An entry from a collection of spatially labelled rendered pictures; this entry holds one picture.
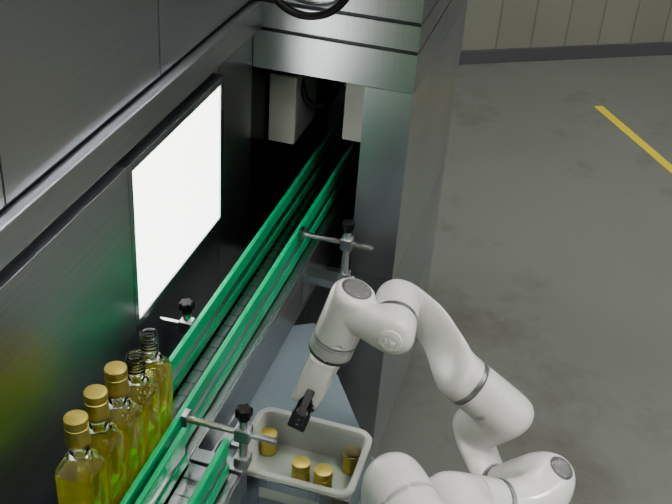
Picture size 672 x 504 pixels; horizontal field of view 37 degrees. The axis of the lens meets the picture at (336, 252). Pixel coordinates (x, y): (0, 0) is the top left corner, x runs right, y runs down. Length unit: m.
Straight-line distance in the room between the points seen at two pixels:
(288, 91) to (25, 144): 1.09
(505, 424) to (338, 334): 0.31
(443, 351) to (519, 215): 2.71
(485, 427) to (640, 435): 1.68
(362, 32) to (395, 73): 0.11
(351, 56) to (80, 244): 0.87
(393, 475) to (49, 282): 0.57
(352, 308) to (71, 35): 0.58
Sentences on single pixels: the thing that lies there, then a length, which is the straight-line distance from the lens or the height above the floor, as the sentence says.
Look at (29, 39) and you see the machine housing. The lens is 1.42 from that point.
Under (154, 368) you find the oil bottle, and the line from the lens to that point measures 1.60.
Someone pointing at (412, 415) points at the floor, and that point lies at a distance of 3.19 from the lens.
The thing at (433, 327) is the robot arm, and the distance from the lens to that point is 1.67.
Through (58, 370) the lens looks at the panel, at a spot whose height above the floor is 1.09.
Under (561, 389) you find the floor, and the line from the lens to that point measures 3.41.
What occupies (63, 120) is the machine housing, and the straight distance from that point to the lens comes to 1.53.
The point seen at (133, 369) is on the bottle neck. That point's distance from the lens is 1.55.
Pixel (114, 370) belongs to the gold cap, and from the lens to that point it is 1.49.
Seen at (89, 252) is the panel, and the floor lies 1.24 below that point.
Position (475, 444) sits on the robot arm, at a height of 0.95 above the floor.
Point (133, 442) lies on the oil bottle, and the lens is 1.56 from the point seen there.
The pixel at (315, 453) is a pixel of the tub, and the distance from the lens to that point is 1.92.
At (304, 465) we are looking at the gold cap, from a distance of 1.83.
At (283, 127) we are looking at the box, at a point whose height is 1.04.
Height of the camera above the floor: 2.10
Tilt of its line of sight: 32 degrees down
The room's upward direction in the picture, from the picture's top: 4 degrees clockwise
